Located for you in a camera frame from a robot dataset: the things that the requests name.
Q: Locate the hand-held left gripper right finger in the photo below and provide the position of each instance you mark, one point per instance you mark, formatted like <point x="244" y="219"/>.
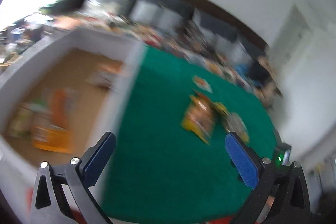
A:
<point x="240" y="158"/>

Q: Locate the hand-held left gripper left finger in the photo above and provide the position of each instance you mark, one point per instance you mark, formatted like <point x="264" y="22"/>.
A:
<point x="101" y="158"/>

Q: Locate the clear yellow snack packet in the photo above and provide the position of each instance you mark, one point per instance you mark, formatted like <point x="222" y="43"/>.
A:
<point x="235" y="121"/>

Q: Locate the orange box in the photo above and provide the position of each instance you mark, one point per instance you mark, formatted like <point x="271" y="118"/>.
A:
<point x="50" y="138"/>

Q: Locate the yellow packet with brown snack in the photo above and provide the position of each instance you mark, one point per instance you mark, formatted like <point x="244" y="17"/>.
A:
<point x="199" y="119"/>

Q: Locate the orange clear snack packet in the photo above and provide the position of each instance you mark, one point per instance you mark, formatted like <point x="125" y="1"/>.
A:
<point x="61" y="108"/>

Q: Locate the pale orange snack packet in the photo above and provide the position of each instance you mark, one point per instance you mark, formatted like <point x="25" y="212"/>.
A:
<point x="105" y="74"/>

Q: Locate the clear sausage packet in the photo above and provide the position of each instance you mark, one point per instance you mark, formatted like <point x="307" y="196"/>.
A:
<point x="202" y="82"/>

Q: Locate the pale green snack packet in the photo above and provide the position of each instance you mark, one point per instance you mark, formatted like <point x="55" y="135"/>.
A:
<point x="22" y="119"/>

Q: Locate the white cardboard box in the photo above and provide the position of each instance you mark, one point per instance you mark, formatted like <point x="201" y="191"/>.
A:
<point x="78" y="61"/>

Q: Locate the black phone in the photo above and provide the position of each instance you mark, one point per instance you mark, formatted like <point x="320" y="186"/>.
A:
<point x="283" y="153"/>

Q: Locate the green tablecloth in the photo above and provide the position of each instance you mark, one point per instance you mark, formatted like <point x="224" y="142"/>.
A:
<point x="162" y="161"/>

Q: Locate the dark navy cushion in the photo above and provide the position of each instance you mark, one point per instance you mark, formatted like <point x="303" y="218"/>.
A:
<point x="255" y="71"/>

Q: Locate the blue plastic bag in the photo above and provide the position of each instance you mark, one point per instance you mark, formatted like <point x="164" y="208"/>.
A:
<point x="242" y="69"/>

